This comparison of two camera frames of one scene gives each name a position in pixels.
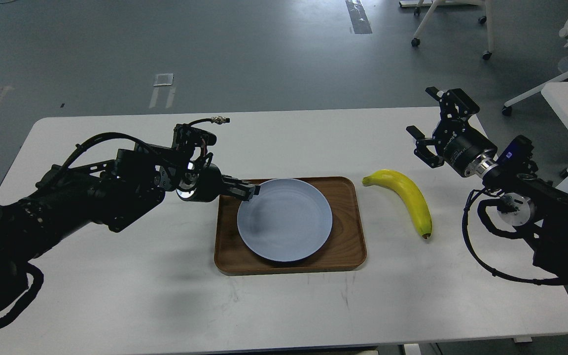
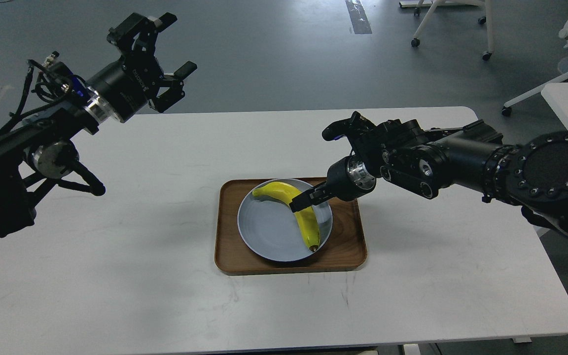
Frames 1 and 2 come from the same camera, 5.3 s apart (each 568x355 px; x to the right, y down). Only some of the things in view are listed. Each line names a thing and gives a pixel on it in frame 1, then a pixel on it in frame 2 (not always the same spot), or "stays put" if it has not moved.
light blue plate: [287, 220] stays put
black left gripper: [201, 181] → [123, 89]
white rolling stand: [436, 5] stays put
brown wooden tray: [344, 249] stays put
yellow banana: [409, 191] → [306, 217]
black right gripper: [460, 145] → [347, 178]
